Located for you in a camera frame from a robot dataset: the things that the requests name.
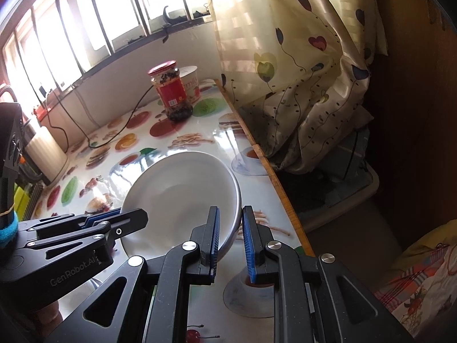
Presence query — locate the black power cable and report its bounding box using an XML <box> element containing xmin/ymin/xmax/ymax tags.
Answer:
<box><xmin>36</xmin><ymin>85</ymin><xmax>155</xmax><ymax>149</ymax></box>

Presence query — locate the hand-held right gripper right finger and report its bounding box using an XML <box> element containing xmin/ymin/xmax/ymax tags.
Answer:
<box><xmin>242</xmin><ymin>205</ymin><xmax>416</xmax><ymax>343</ymax></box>

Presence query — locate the striped tray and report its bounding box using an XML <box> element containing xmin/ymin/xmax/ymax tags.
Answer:
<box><xmin>27</xmin><ymin>182</ymin><xmax>45</xmax><ymax>219</ymax></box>

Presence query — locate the printed blanket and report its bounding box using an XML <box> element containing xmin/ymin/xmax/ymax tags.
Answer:
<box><xmin>371</xmin><ymin>218</ymin><xmax>457</xmax><ymax>337</ymax></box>

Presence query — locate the white wall cable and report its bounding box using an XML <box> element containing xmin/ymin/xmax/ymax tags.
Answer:
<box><xmin>71</xmin><ymin>85</ymin><xmax>101</xmax><ymax>130</ymax></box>

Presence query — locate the brown wooden cabinet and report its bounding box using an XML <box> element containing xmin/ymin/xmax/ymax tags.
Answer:
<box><xmin>368</xmin><ymin>0</ymin><xmax>457</xmax><ymax>247</ymax></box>

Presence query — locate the large green box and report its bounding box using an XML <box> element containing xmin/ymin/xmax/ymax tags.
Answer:
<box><xmin>14</xmin><ymin>186</ymin><xmax>31</xmax><ymax>222</ymax></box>

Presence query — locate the fruit printed tablecloth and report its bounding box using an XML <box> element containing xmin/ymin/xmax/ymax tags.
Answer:
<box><xmin>34</xmin><ymin>79</ymin><xmax>315</xmax><ymax>343</ymax></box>

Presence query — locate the floral cream curtain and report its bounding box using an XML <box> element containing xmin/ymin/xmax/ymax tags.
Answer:
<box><xmin>209</xmin><ymin>0</ymin><xmax>390</xmax><ymax>176</ymax></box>

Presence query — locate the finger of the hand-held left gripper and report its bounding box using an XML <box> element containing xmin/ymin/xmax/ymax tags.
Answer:
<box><xmin>26</xmin><ymin>222</ymin><xmax>114</xmax><ymax>262</ymax></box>
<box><xmin>21</xmin><ymin>207</ymin><xmax>149</xmax><ymax>240</ymax></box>

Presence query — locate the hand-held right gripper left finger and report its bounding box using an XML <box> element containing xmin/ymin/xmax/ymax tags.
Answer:
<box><xmin>45</xmin><ymin>205</ymin><xmax>220</xmax><ymax>343</ymax></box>

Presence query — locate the cream electric kettle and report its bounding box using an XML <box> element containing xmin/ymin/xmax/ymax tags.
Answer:
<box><xmin>14</xmin><ymin>114</ymin><xmax>70</xmax><ymax>187</ymax></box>

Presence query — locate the person's left hand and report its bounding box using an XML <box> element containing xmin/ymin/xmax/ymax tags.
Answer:
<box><xmin>34</xmin><ymin>300</ymin><xmax>62</xmax><ymax>331</ymax></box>

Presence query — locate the red lidded jar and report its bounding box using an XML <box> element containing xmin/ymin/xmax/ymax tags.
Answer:
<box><xmin>148</xmin><ymin>60</ymin><xmax>194</xmax><ymax>122</ymax></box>

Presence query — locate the grey plastic basket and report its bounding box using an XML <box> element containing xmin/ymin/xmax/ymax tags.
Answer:
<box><xmin>296</xmin><ymin>129</ymin><xmax>381</xmax><ymax>234</ymax></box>

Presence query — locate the white paper cup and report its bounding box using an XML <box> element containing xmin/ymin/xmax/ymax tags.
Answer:
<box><xmin>179</xmin><ymin>65</ymin><xmax>203</xmax><ymax>103</ymax></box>

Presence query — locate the white bowl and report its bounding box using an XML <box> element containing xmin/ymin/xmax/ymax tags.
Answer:
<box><xmin>119</xmin><ymin>151</ymin><xmax>242</xmax><ymax>261</ymax></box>

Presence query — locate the black hook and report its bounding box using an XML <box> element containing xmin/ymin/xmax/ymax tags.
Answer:
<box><xmin>161</xmin><ymin>5</ymin><xmax>212</xmax><ymax>44</ymax></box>

